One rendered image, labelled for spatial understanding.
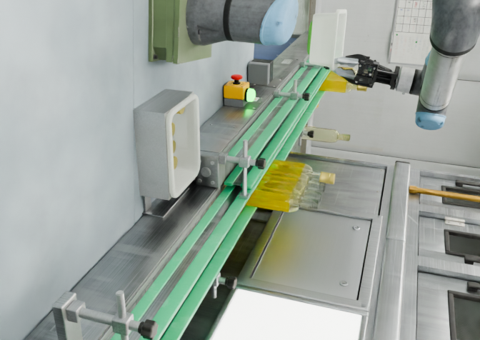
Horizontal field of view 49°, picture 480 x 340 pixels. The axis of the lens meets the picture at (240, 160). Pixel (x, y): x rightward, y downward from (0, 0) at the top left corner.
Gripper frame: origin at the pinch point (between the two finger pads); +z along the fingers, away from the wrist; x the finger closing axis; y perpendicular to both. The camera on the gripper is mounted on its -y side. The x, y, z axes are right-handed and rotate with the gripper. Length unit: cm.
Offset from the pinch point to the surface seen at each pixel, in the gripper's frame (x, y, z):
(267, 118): 21.3, 2.0, 16.6
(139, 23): -9, 57, 37
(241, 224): 42, 39, 11
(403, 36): 33, -562, -22
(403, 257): 45, 25, -34
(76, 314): 31, 104, 20
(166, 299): 39, 83, 13
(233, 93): 16.1, 0.5, 29.9
